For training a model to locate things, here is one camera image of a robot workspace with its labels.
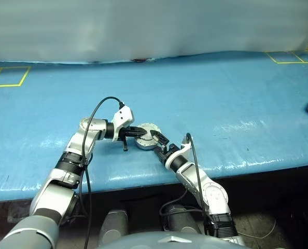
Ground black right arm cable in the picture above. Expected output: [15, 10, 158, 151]
[159, 132, 217, 234]

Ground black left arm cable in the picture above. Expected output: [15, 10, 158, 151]
[76, 96, 125, 249]

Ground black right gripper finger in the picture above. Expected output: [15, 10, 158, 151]
[157, 149, 168, 163]
[150, 130, 171, 146]

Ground grey robot torso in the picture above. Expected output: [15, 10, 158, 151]
[96, 231, 235, 249]

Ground dark grey rounded shape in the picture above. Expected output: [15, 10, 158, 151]
[160, 203, 202, 234]

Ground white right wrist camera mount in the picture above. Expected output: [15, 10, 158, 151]
[163, 135, 194, 169]

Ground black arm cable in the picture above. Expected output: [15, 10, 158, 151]
[159, 132, 217, 234]
[76, 96, 125, 249]

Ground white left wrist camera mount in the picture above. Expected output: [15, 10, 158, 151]
[111, 105, 135, 143]

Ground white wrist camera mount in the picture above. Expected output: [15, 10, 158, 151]
[111, 105, 135, 143]
[163, 135, 194, 169]

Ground blue plastic table cover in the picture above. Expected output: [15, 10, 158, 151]
[0, 51, 308, 201]

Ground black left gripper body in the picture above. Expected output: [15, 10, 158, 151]
[117, 126, 133, 153]

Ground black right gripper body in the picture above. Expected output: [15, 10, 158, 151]
[160, 143, 181, 159]

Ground round silver motor end cover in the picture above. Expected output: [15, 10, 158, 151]
[136, 122, 161, 143]

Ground white backdrop sheet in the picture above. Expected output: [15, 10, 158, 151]
[0, 0, 308, 64]

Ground light grey rounded shape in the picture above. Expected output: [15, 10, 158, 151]
[98, 209, 129, 247]

